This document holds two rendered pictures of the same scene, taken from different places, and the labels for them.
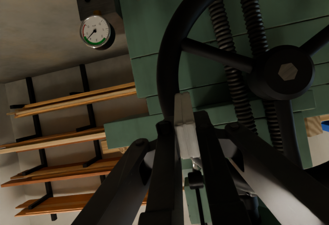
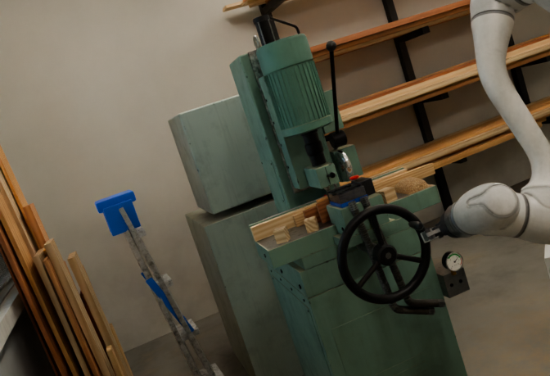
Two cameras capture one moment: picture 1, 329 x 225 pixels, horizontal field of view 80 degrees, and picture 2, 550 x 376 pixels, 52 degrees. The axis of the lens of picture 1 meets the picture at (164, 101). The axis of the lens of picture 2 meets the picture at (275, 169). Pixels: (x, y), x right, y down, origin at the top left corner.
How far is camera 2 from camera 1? 1.50 m
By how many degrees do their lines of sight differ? 8
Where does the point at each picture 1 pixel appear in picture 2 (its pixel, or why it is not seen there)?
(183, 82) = (394, 239)
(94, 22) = (455, 267)
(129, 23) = (431, 271)
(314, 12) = (326, 295)
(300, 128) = not seen: hidden behind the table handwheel
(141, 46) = not seen: hidden behind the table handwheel
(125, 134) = (426, 197)
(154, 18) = not seen: hidden behind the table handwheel
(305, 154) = (345, 215)
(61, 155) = (468, 31)
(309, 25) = (326, 287)
